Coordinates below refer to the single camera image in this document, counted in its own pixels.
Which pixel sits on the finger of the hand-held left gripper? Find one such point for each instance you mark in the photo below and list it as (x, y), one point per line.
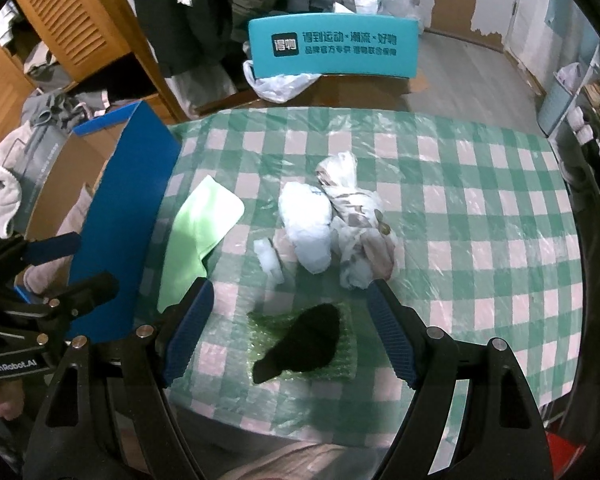
(55, 248)
(90, 290)

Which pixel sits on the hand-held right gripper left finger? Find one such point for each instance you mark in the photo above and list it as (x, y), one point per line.
(187, 332)

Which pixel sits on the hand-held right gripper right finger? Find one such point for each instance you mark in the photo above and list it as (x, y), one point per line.
(392, 335)

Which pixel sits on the green glittery toy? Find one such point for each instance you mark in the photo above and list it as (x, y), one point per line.
(342, 350)

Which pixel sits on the black fuzzy cloth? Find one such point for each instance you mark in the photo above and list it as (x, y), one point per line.
(305, 340)

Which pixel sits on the blue cardboard box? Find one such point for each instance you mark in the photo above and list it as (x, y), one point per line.
(130, 200)

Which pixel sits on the light green cloth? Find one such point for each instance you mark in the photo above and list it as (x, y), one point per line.
(200, 225)

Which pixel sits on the white plastic-wrapped bundle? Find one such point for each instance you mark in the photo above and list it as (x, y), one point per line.
(305, 225)

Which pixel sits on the person's left hand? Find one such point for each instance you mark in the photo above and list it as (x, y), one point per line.
(0, 397)

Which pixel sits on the grey printed bag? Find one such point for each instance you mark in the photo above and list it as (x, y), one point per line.
(40, 175)

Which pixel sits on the white fluffy towel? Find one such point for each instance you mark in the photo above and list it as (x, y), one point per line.
(0, 185)

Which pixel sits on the small white foam piece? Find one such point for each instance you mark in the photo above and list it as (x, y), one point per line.
(269, 260)

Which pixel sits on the printed plastic-wrapped bundle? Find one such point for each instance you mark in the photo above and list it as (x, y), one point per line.
(352, 210)

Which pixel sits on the grey hooded sweatshirt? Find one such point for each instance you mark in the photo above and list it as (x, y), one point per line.
(55, 107)

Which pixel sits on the green checkered tablecloth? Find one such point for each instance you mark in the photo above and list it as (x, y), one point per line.
(455, 200)

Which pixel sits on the person's pinkish fleece clothing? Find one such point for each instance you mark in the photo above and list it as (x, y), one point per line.
(290, 465)

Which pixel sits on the wooden cabinet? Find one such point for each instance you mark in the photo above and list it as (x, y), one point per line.
(0, 90)

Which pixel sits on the red object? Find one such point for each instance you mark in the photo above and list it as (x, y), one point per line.
(567, 455)

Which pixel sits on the white hanging garment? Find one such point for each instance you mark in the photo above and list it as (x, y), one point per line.
(205, 90)

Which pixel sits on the grey cloth bundle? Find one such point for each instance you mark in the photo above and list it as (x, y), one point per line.
(5, 22)

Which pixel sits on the wooden louvered door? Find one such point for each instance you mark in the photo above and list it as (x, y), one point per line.
(65, 15)

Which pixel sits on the dark storage rack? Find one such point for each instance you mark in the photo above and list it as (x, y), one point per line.
(595, 175)

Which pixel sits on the black hanging jacket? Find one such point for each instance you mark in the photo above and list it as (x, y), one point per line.
(180, 20)

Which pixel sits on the white plastic bag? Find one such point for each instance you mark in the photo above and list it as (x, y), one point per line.
(280, 85)

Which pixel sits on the light blue trash bin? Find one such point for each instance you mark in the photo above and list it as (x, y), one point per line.
(555, 105)

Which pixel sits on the teal cardboard box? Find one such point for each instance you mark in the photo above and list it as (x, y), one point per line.
(340, 45)

